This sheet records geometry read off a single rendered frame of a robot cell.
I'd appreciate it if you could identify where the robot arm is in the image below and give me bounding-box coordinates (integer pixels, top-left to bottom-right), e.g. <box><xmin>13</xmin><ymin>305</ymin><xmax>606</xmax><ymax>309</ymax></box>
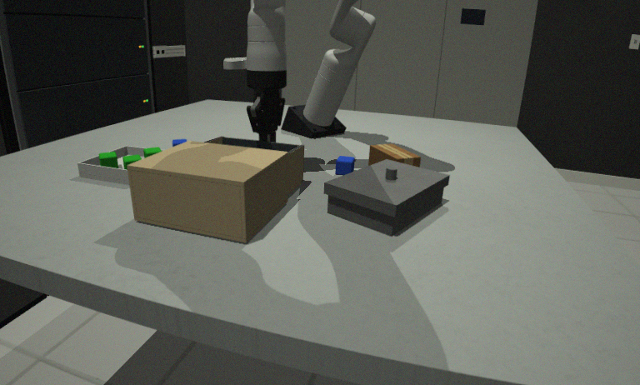
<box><xmin>223</xmin><ymin>0</ymin><xmax>376</xmax><ymax>127</ymax></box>

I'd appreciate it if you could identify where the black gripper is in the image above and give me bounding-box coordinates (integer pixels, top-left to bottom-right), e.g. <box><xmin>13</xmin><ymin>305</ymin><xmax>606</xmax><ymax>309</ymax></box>
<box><xmin>247</xmin><ymin>70</ymin><xmax>287</xmax><ymax>142</ymax></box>

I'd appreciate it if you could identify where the green block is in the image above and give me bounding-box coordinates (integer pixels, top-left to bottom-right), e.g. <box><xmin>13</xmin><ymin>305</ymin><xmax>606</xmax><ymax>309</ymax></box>
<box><xmin>122</xmin><ymin>155</ymin><xmax>141</xmax><ymax>170</ymax></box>
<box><xmin>143</xmin><ymin>147</ymin><xmax>162</xmax><ymax>158</ymax></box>
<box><xmin>98</xmin><ymin>152</ymin><xmax>118</xmax><ymax>168</ymax></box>

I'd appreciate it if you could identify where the brown cardboard box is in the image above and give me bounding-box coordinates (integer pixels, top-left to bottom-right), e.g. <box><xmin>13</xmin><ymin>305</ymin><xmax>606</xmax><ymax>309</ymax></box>
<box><xmin>368</xmin><ymin>144</ymin><xmax>421</xmax><ymax>167</ymax></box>

